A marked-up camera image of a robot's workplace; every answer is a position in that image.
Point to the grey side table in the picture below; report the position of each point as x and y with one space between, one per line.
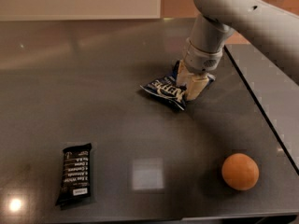
276 95

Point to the orange fruit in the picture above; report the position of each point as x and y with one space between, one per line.
240 172

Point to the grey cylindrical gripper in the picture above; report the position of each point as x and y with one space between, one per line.
201 60

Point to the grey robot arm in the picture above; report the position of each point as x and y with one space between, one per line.
271 30

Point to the black snack bar wrapper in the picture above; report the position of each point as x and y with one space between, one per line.
76 181

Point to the blue Kettle chip bag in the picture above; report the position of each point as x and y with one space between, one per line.
166 89

